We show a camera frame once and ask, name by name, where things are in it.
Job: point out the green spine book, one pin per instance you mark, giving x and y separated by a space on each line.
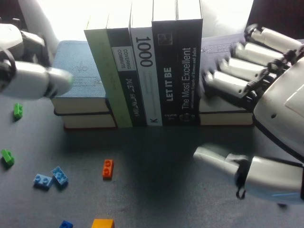
107 71

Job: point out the green toy brick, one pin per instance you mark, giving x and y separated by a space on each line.
17 111
7 158

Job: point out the blue cloth cover book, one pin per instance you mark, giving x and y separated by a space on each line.
80 83

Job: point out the black The Most Excellent book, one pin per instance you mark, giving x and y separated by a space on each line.
188 47

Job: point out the dark blue cover book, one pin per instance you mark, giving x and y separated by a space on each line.
213 47

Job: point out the dark blue toy brick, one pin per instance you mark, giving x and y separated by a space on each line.
66 224

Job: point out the black Let It Be book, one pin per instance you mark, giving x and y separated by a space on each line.
166 59

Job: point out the grey table cloth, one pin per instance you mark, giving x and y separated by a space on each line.
166 202

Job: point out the orange toy brick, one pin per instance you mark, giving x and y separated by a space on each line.
108 169

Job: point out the black Covering Commute book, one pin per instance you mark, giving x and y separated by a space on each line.
129 95

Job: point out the white 1000 book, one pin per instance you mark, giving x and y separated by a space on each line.
148 83

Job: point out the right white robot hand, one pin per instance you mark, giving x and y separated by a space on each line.
280 107

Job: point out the light blue toy brick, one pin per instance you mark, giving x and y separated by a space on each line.
59 176
42 182

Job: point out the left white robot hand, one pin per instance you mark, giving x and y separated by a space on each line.
31 80

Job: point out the yellow toy brick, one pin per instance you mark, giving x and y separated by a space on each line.
102 224

